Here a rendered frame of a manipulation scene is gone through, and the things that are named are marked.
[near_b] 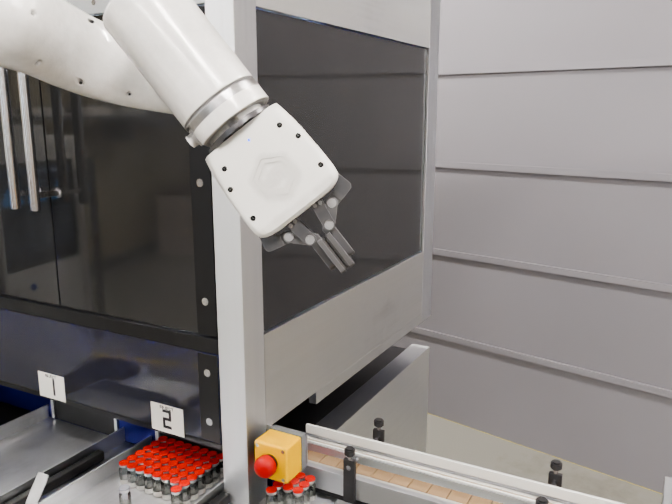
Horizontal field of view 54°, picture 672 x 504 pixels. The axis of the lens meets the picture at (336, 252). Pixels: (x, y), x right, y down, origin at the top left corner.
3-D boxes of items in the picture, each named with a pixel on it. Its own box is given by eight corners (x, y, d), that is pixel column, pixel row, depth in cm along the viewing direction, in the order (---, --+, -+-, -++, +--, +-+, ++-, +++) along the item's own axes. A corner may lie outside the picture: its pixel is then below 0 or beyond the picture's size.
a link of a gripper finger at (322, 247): (279, 236, 64) (322, 289, 64) (305, 215, 63) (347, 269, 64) (282, 234, 67) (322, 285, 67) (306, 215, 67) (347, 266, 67)
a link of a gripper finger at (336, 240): (306, 214, 63) (349, 268, 64) (332, 194, 63) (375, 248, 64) (308, 214, 67) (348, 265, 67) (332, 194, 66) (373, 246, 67)
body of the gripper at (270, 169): (184, 151, 61) (259, 245, 61) (270, 82, 60) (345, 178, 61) (201, 156, 68) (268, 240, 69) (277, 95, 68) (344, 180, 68)
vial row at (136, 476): (125, 478, 135) (124, 458, 134) (193, 502, 127) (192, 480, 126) (117, 483, 133) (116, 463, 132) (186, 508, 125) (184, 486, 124)
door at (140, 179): (63, 305, 142) (37, 21, 130) (222, 337, 122) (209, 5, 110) (60, 306, 142) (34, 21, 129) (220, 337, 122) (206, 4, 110)
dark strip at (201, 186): (204, 436, 129) (184, 8, 112) (223, 441, 126) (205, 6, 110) (200, 438, 127) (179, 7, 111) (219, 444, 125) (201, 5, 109)
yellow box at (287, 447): (275, 457, 128) (274, 423, 127) (307, 466, 125) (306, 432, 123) (253, 476, 122) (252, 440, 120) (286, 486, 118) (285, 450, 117)
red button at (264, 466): (263, 467, 122) (263, 448, 121) (281, 473, 120) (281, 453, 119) (251, 477, 118) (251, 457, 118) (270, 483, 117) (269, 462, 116)
